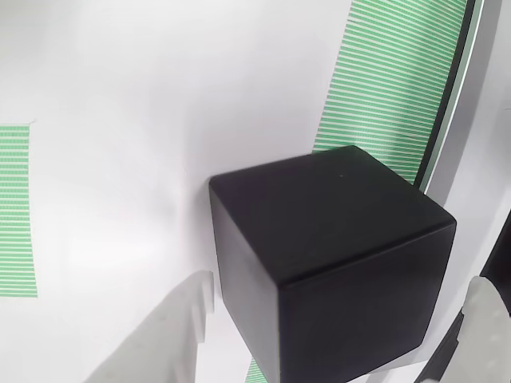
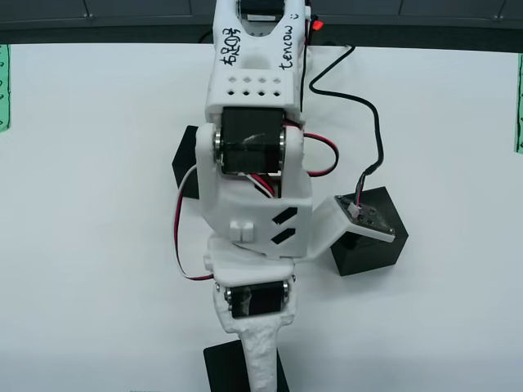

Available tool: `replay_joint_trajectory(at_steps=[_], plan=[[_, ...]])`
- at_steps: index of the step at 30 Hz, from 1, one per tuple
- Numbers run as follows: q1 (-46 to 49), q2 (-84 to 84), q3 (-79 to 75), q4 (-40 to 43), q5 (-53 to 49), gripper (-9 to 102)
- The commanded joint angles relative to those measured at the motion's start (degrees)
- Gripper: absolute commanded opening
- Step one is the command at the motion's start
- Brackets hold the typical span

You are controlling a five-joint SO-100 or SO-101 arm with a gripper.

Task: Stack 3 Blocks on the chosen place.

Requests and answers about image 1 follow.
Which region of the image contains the black cube block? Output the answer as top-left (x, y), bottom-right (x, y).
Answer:
top-left (208, 144), bottom-right (458, 383)

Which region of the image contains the green striped square marker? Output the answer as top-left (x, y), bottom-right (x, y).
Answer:
top-left (0, 125), bottom-right (40, 299)

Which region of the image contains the green striped tape strip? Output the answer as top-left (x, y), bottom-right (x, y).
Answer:
top-left (244, 0), bottom-right (469, 383)

